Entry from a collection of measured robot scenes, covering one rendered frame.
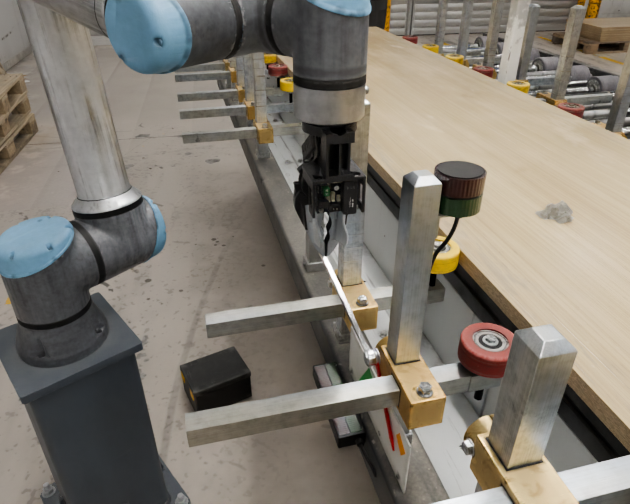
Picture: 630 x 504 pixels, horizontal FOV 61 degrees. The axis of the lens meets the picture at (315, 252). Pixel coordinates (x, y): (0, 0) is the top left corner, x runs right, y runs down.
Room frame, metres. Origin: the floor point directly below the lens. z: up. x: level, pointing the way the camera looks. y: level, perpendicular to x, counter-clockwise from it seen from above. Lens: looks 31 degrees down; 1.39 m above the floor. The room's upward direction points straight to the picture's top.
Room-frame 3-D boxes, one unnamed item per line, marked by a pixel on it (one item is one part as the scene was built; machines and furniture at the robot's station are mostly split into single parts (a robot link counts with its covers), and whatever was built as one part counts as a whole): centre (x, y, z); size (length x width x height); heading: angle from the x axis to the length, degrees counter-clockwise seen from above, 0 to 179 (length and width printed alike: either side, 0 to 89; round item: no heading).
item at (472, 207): (0.59, -0.17, 1.11); 0.06 x 0.06 x 0.02
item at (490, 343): (0.56, -0.24, 0.85); 0.08 x 0.08 x 0.11
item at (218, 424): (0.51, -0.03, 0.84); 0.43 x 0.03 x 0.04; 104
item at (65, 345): (0.92, 0.56, 0.65); 0.19 x 0.19 x 0.10
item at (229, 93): (2.22, 0.34, 0.80); 0.44 x 0.03 x 0.04; 104
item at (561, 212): (0.95, -0.48, 0.91); 0.09 x 0.07 x 0.02; 133
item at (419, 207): (0.57, -0.12, 0.91); 0.04 x 0.04 x 0.48; 14
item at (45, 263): (0.93, 0.56, 0.79); 0.17 x 0.15 x 0.18; 141
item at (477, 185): (0.59, -0.17, 1.14); 0.06 x 0.06 x 0.02
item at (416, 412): (0.55, -0.13, 0.85); 0.14 x 0.06 x 0.05; 14
